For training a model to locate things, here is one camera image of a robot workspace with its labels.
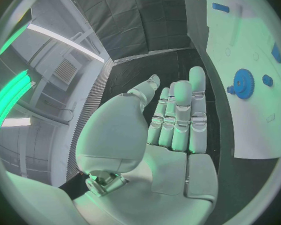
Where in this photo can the white task board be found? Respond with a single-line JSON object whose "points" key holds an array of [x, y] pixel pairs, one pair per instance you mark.
{"points": [[248, 125]]}

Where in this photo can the blue long cylinder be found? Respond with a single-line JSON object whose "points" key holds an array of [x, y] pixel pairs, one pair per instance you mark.
{"points": [[220, 7]]}

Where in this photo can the blue gear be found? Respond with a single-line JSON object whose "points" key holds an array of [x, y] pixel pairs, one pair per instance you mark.
{"points": [[244, 90]]}

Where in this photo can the blue plug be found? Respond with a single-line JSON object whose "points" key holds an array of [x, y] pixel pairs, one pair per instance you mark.
{"points": [[267, 80]]}

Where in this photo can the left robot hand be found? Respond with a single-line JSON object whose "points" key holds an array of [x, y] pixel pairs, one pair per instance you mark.
{"points": [[112, 131]]}

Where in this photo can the blue peg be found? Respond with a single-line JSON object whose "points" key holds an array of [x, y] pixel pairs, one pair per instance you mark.
{"points": [[230, 90]]}

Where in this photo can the blue block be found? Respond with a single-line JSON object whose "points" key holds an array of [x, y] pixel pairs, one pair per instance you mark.
{"points": [[276, 53]]}

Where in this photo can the glowing light bar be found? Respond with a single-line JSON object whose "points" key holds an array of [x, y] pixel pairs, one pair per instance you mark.
{"points": [[9, 97]]}

